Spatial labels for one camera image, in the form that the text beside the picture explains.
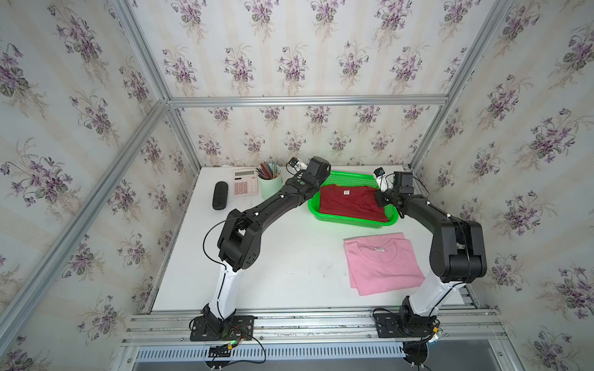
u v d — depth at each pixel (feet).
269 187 3.08
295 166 2.68
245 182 3.65
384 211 3.21
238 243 1.76
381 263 2.88
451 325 2.46
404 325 2.20
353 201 3.31
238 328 2.40
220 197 3.45
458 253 1.57
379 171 2.82
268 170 3.32
